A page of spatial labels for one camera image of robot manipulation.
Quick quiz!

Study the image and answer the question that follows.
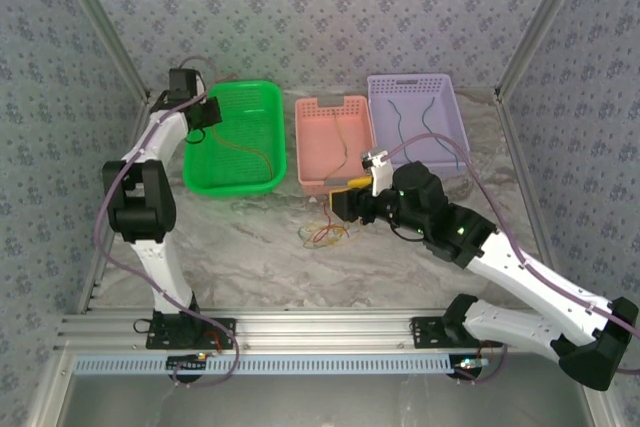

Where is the aluminium mounting rail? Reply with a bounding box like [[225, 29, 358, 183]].
[[54, 307, 566, 352]]

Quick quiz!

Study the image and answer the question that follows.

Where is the light blue slotted cable duct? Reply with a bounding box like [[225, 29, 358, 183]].
[[73, 352, 451, 377]]

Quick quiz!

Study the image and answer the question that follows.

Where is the yellow-green thin cable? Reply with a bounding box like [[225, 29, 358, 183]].
[[325, 105, 350, 181]]

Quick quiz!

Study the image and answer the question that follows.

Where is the grey metal panel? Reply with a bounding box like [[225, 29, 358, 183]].
[[29, 350, 619, 427]]

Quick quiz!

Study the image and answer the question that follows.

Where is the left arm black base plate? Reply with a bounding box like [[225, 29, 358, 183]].
[[145, 317, 237, 350]]

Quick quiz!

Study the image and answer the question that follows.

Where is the small controller board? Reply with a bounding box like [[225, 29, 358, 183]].
[[452, 355, 490, 379], [167, 354, 209, 373]]

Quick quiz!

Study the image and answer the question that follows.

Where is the pink plastic basket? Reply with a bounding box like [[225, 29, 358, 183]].
[[294, 95, 379, 196]]

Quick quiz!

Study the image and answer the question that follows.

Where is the red thin cable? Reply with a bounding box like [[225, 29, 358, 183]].
[[212, 126, 275, 183], [307, 219, 351, 248]]

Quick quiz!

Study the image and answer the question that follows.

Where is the aluminium frame post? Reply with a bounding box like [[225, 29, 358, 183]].
[[51, 0, 153, 104], [493, 0, 600, 104]]

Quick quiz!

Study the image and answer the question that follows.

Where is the green plastic basket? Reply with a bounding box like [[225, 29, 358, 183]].
[[182, 79, 288, 198]]

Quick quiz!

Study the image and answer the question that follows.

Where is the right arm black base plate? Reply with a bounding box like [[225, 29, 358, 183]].
[[410, 315, 471, 350]]

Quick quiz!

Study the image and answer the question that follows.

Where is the blue thin cable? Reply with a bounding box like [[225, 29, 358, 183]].
[[422, 100, 462, 172], [389, 100, 409, 161]]

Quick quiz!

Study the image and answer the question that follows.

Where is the purple plastic basket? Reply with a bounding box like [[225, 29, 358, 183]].
[[366, 73, 471, 180]]

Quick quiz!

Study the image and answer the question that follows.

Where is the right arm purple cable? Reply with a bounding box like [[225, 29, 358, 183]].
[[385, 133, 640, 387]]

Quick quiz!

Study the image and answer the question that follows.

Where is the aluminium side rail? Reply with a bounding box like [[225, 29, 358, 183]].
[[494, 96, 572, 313], [79, 96, 153, 316]]

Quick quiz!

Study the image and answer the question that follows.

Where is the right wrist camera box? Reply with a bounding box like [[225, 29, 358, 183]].
[[360, 148, 397, 197]]

